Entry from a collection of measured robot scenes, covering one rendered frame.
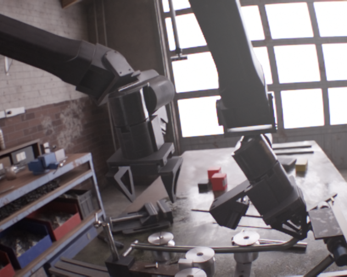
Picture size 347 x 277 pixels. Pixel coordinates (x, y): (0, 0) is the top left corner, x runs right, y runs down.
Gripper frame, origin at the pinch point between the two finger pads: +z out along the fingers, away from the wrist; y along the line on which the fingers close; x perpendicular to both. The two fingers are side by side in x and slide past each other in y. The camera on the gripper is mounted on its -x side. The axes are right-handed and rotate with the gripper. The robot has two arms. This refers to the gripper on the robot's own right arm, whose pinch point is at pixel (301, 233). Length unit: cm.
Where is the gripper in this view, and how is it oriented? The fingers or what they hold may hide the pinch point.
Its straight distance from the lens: 48.8
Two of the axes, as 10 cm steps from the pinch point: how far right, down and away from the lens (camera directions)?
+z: 5.9, 8.0, -0.1
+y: -3.0, 2.2, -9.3
